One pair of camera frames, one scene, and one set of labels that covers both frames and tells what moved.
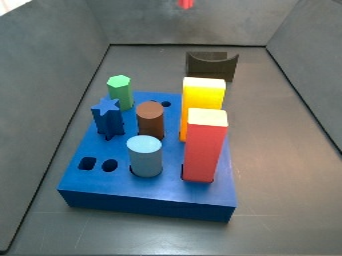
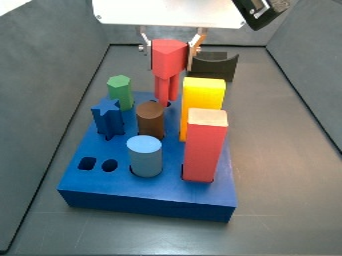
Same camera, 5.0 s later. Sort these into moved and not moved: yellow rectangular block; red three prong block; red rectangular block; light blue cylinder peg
Moved: red three prong block
Not moved: yellow rectangular block; red rectangular block; light blue cylinder peg
